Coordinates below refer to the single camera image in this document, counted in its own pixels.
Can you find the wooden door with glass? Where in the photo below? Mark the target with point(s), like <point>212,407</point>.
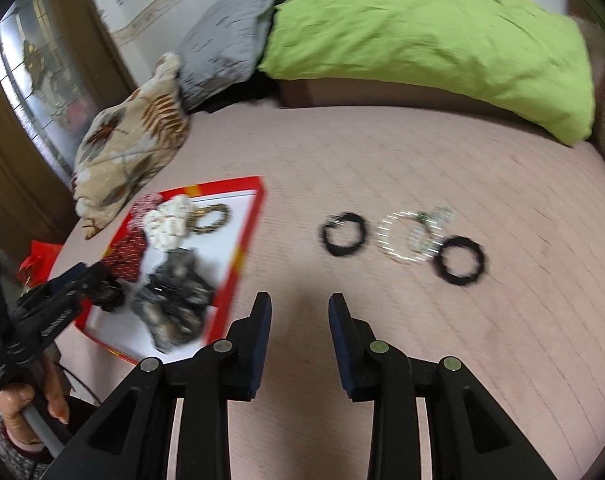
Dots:
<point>37,110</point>

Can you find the red dotted scrunchie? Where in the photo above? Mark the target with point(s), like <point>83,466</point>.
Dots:
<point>127,255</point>

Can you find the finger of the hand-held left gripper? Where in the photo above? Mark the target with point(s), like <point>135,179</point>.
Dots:
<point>70,277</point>
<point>62,322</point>

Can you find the person's left hand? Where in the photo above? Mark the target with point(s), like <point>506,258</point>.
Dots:
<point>12,410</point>

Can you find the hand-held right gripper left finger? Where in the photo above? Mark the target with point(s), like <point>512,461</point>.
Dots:
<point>255,350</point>

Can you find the leopard print scrunchie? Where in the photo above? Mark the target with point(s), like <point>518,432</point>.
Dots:
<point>217,225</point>

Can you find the red tray with white inside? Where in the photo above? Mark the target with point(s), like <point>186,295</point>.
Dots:
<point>232,220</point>

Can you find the grey black sheer scrunchie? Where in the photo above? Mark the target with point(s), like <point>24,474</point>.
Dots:
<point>175,300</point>

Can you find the white dotted scrunchie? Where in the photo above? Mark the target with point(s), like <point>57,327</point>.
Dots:
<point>167,225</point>

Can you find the person's left forearm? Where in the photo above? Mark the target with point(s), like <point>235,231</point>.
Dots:
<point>17,457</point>

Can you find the red bag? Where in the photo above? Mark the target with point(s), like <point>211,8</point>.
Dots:
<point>40,262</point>

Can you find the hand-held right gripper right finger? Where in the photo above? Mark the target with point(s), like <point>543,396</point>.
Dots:
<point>342,350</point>

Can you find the green pillow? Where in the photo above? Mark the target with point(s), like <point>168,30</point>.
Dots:
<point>422,45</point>

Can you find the pink checked scrunchie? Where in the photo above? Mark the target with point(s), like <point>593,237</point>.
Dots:
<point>145,206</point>

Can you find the leaf print pillow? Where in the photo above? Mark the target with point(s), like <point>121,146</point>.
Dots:
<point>127,145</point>

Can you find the grey pillow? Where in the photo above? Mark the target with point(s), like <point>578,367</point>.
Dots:
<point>222,45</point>

